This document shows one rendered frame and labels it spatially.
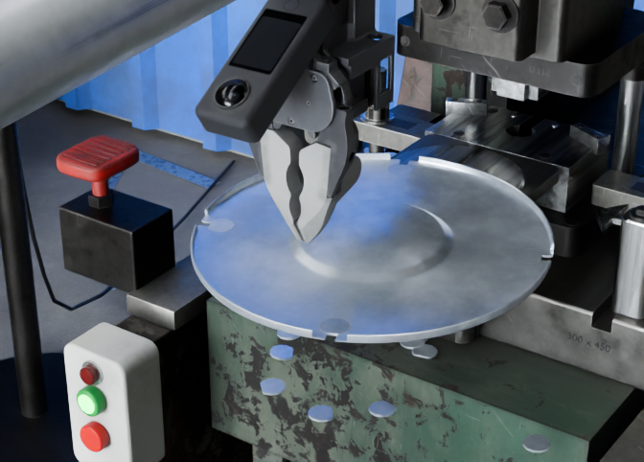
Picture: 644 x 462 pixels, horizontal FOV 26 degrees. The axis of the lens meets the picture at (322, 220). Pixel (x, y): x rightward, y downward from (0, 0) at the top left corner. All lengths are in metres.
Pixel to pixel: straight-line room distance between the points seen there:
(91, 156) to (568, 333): 0.47
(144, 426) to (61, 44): 0.69
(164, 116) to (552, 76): 2.08
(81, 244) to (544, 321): 0.45
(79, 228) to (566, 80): 0.49
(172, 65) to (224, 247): 2.05
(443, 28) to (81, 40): 0.58
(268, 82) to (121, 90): 2.37
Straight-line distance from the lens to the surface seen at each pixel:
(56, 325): 2.55
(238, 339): 1.31
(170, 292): 1.34
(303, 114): 0.98
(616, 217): 1.17
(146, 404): 1.31
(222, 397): 1.36
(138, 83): 3.21
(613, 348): 1.21
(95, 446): 1.32
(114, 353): 1.28
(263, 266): 1.09
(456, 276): 1.08
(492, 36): 1.19
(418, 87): 1.65
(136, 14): 0.69
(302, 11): 0.96
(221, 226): 1.15
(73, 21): 0.67
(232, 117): 0.92
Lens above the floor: 1.31
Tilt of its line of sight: 27 degrees down
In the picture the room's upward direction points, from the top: straight up
